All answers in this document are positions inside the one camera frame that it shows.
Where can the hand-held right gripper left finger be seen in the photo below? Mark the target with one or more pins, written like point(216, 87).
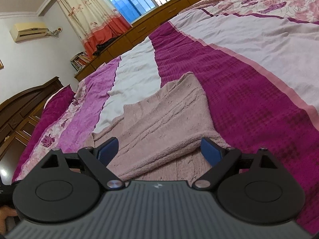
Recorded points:
point(109, 149)

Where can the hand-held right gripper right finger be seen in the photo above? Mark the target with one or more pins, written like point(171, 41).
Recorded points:
point(210, 151)

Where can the pink knitted sweater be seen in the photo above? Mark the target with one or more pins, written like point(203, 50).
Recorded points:
point(162, 119)

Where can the person's left hand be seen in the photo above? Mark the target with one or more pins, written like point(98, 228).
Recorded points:
point(6, 212)

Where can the magenta pink white bedspread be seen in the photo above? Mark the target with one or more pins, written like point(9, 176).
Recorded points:
point(249, 92)

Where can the magenta pillow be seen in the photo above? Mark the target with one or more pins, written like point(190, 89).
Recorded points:
point(56, 102)

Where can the dark wooden headboard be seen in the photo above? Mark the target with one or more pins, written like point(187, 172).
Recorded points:
point(17, 109)

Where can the stack of books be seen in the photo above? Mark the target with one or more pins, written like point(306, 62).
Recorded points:
point(81, 61)

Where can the dark cloth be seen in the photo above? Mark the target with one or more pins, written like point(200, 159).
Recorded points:
point(106, 46)

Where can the long wooden low cabinet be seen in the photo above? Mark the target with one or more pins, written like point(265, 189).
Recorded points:
point(139, 29)

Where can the floral cream orange curtain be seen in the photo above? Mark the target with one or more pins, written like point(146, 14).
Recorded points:
point(92, 12)

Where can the framed wall picture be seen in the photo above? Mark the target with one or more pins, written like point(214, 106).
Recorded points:
point(1, 64)

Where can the beige wall air conditioner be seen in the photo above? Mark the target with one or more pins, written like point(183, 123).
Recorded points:
point(28, 31)

